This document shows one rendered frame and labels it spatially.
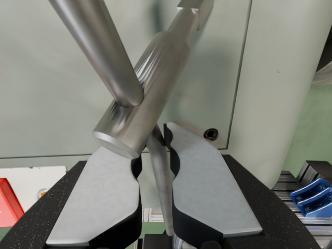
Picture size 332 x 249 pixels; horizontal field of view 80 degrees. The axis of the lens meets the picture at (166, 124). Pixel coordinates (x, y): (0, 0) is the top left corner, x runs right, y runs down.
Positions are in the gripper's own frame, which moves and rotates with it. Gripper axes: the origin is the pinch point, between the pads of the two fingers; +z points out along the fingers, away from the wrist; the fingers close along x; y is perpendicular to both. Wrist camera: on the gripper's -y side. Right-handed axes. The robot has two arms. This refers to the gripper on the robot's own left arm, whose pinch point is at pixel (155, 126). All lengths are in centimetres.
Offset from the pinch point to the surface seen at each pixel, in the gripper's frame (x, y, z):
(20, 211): -15.0, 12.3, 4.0
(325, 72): 20.3, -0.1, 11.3
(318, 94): 127, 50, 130
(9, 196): -15.0, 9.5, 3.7
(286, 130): 12.7, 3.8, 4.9
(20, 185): -13.9, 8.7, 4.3
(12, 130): -12.6, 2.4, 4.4
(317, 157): 148, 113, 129
